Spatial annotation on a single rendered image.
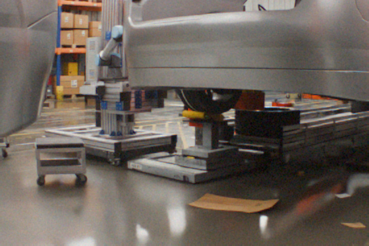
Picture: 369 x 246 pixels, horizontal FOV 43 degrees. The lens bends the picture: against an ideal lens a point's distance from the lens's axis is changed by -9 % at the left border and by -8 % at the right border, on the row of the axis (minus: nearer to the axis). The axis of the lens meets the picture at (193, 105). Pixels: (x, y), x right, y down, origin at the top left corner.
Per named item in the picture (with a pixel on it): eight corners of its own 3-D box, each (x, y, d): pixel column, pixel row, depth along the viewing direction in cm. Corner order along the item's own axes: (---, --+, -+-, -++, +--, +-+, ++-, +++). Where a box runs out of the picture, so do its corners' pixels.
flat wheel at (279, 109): (289, 138, 457) (290, 112, 455) (223, 134, 486) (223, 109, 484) (306, 130, 515) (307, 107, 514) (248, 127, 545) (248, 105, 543)
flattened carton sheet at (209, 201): (266, 214, 307) (266, 209, 307) (187, 206, 331) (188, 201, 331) (280, 203, 334) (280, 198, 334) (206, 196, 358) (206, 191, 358)
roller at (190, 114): (205, 119, 420) (205, 112, 420) (180, 117, 440) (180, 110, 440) (210, 119, 424) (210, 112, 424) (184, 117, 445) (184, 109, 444)
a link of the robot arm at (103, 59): (108, 68, 481) (133, 32, 444) (95, 69, 471) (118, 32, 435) (105, 59, 485) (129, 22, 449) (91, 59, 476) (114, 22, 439)
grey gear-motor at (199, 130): (229, 161, 453) (230, 122, 450) (195, 155, 482) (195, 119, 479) (242, 158, 466) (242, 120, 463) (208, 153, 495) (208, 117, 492)
